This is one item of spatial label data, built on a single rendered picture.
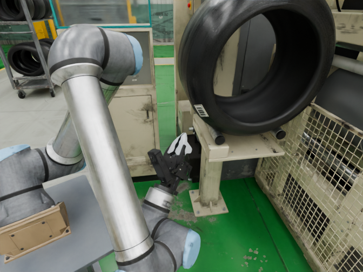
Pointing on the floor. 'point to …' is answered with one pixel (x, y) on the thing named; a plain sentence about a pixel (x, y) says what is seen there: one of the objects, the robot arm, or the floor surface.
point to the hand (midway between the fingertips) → (182, 135)
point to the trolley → (26, 67)
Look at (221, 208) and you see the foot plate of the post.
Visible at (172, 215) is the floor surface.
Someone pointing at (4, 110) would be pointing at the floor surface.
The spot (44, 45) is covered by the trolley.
